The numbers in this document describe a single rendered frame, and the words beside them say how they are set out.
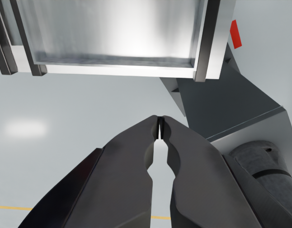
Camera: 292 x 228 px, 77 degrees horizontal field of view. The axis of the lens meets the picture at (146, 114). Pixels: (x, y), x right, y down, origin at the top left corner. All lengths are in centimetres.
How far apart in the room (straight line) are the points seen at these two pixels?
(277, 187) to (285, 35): 106
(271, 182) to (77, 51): 48
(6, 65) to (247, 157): 56
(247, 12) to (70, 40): 109
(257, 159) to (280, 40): 98
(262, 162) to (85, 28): 49
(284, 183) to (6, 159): 211
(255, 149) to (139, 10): 43
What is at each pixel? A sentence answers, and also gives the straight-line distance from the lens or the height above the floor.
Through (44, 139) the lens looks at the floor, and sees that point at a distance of 181.
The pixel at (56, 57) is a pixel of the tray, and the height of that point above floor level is 88.
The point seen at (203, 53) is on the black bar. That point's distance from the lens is 32.
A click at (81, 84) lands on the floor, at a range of 139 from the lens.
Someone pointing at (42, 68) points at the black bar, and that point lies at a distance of 38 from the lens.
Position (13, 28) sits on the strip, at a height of 88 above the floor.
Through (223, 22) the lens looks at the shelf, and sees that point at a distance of 34.
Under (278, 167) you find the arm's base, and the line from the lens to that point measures 56.
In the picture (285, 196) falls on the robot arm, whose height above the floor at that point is 95.
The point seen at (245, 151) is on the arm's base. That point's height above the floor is 82.
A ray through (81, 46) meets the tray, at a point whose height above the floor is 88.
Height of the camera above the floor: 120
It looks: 60 degrees down
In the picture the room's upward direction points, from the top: 174 degrees counter-clockwise
